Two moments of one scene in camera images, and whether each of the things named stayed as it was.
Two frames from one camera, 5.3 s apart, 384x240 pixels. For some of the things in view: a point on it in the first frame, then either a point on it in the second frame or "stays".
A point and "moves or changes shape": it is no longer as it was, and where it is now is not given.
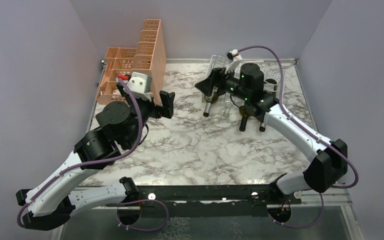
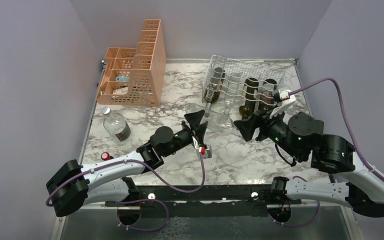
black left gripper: x=166 y=110 -> x=195 y=120
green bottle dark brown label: x=270 y=88 moves or changes shape
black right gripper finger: x=217 y=78 -> x=248 y=127
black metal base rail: x=193 y=201 stays
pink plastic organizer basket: x=148 y=58 stays
